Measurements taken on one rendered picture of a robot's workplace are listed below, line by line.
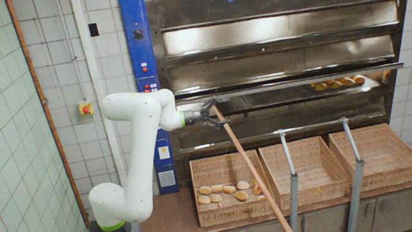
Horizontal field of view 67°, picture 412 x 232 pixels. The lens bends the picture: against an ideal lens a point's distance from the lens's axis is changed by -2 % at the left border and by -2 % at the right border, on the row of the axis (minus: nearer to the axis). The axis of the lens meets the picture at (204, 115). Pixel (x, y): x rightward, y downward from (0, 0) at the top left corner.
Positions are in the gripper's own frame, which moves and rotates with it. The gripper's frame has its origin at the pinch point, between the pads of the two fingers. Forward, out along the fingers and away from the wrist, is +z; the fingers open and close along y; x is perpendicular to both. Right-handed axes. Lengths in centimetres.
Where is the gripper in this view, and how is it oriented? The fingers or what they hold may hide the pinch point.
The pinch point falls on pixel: (227, 110)
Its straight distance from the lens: 184.7
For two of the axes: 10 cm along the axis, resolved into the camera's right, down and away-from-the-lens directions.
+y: 1.1, 9.0, 4.2
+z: 9.8, -1.8, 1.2
